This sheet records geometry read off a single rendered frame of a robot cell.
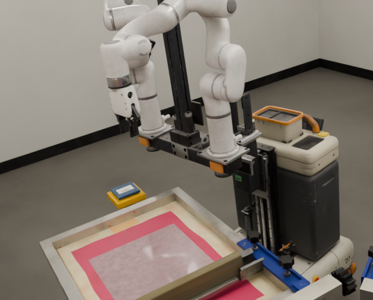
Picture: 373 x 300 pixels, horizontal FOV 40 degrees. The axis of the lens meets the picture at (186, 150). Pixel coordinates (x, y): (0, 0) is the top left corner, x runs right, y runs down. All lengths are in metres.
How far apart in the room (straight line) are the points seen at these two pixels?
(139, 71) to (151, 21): 0.51
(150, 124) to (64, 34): 2.84
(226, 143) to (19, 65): 3.25
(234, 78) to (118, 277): 0.78
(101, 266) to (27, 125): 3.38
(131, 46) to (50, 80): 3.47
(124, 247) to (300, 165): 0.99
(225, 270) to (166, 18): 0.80
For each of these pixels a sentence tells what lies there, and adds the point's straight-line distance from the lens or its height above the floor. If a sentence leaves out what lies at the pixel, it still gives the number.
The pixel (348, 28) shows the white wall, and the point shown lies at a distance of 6.18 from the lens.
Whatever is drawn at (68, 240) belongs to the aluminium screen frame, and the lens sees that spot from 1.95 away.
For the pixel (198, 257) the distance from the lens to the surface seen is 1.73.
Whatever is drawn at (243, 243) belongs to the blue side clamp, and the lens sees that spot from 1.69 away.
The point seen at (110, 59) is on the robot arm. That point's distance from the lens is 1.55.
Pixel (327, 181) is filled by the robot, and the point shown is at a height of 0.71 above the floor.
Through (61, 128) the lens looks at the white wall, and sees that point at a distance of 5.14.
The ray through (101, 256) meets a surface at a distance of 1.84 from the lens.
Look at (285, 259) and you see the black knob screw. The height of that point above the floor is 1.06.
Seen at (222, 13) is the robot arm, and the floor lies 1.68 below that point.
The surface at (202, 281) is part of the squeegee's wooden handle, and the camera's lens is 1.51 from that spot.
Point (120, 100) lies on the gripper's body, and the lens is 1.59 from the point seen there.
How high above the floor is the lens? 2.00
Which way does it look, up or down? 25 degrees down
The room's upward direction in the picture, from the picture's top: 9 degrees counter-clockwise
